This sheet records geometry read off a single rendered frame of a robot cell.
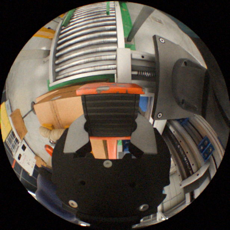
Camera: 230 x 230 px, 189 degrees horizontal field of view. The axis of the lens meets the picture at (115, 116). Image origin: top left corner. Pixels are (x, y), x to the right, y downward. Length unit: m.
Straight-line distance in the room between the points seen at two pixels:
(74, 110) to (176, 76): 0.33
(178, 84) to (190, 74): 0.04
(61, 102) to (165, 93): 0.34
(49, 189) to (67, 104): 0.35
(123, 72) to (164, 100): 0.12
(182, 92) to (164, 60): 0.07
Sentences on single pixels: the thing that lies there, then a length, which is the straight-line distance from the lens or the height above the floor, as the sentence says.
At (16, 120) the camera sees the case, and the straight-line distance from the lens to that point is 2.05.
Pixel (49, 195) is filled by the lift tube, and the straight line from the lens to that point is 0.36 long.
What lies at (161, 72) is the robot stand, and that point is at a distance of 0.18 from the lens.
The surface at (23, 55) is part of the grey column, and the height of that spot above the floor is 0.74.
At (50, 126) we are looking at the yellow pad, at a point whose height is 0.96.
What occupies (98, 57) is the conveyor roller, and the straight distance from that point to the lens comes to 0.67.
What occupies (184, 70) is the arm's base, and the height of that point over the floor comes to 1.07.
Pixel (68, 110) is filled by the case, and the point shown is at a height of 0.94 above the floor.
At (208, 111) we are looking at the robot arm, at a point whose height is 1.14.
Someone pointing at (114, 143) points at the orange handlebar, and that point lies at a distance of 0.16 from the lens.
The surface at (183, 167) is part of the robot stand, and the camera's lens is 0.37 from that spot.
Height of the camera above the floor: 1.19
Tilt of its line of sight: 60 degrees down
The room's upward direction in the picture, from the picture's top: 178 degrees clockwise
